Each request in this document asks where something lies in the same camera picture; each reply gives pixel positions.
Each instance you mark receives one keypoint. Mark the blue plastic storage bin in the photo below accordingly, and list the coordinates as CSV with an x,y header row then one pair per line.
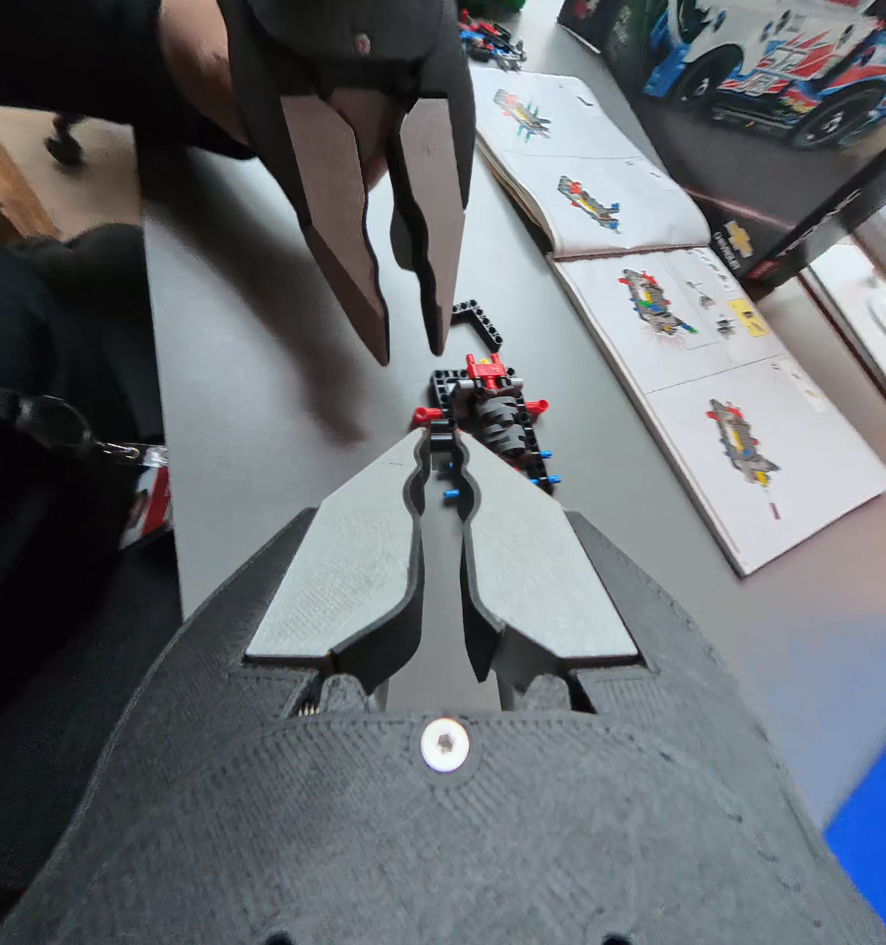
x,y
878,834

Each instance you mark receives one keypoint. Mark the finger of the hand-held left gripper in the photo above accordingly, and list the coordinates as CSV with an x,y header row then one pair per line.
x,y
439,184
332,207

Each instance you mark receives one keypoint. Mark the black lego set box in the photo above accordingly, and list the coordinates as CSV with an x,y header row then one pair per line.
x,y
782,88

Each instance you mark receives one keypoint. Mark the clear plastic badge holder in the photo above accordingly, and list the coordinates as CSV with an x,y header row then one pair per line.
x,y
151,494

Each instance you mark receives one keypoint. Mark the black office chair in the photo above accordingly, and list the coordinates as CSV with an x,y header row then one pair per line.
x,y
65,144

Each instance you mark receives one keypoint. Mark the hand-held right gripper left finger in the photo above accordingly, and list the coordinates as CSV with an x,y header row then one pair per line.
x,y
339,576

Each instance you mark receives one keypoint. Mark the pile of lego pieces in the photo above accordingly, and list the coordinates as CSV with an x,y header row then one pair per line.
x,y
491,40

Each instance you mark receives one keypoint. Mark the lego engine frame assembly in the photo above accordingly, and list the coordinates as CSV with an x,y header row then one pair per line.
x,y
502,421

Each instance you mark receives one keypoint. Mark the lego instruction booklet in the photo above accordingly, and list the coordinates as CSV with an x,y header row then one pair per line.
x,y
709,354

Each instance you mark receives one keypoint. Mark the person's left hand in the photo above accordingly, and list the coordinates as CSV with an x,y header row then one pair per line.
x,y
192,66

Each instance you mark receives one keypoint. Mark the wooden table support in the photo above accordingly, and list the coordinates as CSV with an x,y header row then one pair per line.
x,y
7,177

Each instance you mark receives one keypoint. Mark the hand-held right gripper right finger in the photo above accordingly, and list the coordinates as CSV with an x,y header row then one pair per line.
x,y
546,583

